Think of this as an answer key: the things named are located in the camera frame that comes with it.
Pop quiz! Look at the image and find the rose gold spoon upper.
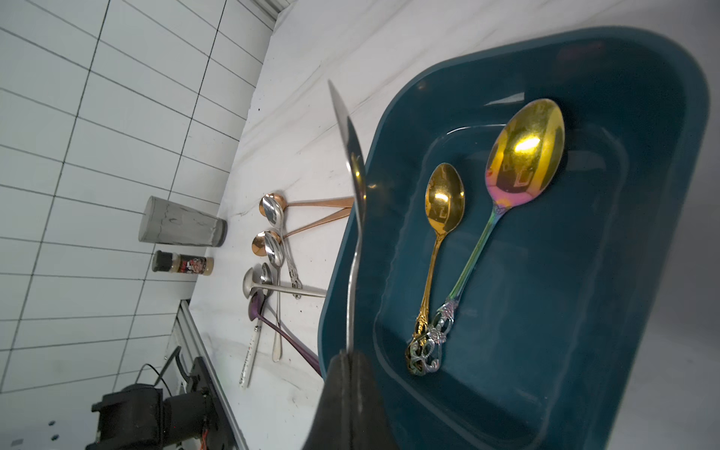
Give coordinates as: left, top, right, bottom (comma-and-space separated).
262, 192, 354, 210

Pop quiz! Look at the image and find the rose gold spoon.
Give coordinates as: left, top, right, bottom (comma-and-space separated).
262, 192, 354, 210
251, 207, 351, 257

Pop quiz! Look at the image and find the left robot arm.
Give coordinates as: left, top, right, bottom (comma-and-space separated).
86, 357, 238, 450

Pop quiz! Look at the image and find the plain silver spoon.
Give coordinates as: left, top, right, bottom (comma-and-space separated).
328, 81, 367, 356

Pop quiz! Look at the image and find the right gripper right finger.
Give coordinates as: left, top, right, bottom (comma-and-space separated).
351, 352, 399, 449

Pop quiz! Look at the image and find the clear drinking glass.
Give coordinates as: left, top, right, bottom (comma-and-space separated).
138, 196, 228, 248

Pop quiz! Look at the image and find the rose gold spoon lower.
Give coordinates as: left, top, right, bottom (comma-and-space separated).
251, 207, 351, 257

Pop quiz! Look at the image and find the gold ornate-handle spoon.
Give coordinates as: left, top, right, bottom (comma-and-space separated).
406, 163, 466, 367

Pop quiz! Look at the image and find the aluminium mounting rail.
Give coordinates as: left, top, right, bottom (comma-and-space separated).
167, 299, 248, 449

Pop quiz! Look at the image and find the teal storage box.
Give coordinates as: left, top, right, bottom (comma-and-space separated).
318, 27, 710, 449

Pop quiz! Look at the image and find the rainbow ornate-handle spoon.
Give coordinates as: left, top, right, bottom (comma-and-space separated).
406, 99, 566, 376

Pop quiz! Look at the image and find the spice shaker bottle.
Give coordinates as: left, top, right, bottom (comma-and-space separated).
151, 250, 214, 276

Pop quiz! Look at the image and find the silver ladle spoon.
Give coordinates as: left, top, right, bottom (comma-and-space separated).
242, 264, 326, 298

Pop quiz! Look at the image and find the silver ornate spoon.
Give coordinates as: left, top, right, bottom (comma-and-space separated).
260, 194, 286, 275

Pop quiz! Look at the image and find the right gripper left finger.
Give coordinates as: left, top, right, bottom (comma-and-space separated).
303, 352, 352, 450

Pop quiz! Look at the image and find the purple spoon left group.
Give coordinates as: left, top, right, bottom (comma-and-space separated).
247, 291, 321, 375

